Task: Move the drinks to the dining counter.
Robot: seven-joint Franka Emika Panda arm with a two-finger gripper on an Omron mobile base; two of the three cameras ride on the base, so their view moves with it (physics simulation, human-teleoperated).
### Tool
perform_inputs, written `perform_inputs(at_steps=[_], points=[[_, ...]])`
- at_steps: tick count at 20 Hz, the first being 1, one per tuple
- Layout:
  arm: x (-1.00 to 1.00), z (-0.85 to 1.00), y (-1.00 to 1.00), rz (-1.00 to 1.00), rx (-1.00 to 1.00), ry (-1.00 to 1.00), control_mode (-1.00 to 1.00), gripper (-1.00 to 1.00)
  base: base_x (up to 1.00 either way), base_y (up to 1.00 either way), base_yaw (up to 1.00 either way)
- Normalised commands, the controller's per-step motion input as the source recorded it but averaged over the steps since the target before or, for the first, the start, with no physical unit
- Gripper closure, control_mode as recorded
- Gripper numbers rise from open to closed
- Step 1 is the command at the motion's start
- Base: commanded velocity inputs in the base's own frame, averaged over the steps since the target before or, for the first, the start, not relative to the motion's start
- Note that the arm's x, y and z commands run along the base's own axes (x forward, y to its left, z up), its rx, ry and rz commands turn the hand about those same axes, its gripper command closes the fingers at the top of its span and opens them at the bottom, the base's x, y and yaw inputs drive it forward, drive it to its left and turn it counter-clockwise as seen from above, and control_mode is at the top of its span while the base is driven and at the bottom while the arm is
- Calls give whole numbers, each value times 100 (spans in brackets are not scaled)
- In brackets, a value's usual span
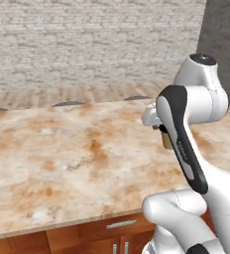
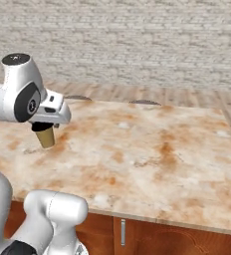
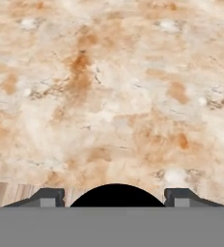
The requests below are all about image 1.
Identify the tan drink bottle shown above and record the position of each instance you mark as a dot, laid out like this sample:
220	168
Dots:
167	140

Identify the wooden drawer front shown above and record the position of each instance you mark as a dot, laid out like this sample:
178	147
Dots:
208	222
93	228

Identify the wooden cupboard door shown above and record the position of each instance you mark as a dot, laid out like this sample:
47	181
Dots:
137	243
84	246
21	244

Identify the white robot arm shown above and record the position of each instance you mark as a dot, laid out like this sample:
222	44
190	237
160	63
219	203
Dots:
216	195

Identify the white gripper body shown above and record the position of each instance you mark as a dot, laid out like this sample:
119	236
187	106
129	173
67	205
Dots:
150	115

